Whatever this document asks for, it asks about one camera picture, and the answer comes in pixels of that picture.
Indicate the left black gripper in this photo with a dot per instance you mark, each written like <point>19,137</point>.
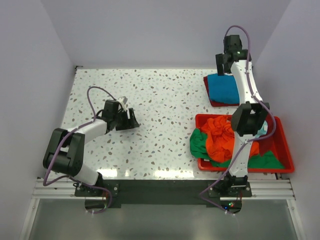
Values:
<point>129,123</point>

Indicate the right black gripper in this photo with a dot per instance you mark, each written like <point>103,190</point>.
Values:
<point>220,67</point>

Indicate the blue t shirt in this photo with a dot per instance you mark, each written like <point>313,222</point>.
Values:
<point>223,89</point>

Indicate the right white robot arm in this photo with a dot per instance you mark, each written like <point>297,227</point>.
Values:
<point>248,118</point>

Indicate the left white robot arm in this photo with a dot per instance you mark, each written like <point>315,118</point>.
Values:
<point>64,156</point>

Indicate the folded dark red t shirt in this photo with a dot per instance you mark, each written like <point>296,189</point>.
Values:
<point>214,103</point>

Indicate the green t shirt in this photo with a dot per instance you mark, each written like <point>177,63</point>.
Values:
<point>256,161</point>

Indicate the light teal t shirt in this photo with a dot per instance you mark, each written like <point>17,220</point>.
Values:
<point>263,130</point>

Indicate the orange t shirt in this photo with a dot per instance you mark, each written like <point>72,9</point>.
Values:
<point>220,139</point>

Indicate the dark red crumpled shirt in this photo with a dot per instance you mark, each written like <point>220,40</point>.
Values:
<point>266,143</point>

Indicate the red plastic bin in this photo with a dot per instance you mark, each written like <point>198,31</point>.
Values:
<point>279,148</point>

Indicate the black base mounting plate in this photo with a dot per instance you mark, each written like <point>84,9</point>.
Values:
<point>115,193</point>

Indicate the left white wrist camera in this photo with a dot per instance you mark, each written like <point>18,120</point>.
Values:
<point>122,103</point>

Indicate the aluminium frame rail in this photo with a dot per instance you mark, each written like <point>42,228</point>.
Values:
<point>260,189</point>

